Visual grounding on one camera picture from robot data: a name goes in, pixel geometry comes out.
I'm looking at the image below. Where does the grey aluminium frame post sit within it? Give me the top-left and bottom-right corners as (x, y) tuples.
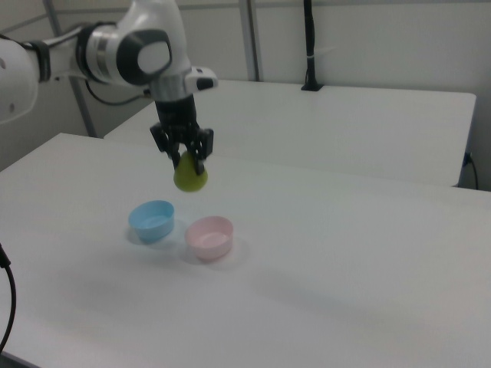
(68, 74), (97, 138)
(239, 0), (265, 82)

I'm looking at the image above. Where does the black cable at table edge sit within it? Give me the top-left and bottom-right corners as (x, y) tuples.
(0, 241), (18, 352)

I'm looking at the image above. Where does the white cable tie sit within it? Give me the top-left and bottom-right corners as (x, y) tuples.
(306, 46), (337, 61)

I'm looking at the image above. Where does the blue plastic bowl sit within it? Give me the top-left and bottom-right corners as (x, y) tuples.
(127, 199), (176, 244)

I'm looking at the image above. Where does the green pear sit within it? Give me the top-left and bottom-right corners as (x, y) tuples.
(173, 151), (210, 193)

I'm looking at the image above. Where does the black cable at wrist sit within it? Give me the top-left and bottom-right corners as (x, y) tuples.
(84, 78), (155, 107)

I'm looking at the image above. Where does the black cable at wall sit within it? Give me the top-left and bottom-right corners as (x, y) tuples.
(463, 152), (480, 190)

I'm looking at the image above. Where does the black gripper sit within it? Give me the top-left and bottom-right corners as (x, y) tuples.
(149, 94), (216, 176)

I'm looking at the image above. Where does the pink plastic bowl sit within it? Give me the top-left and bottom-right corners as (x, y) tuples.
(184, 215), (235, 263)

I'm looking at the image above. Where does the black pole with base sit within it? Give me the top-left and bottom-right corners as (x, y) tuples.
(300, 0), (325, 93)

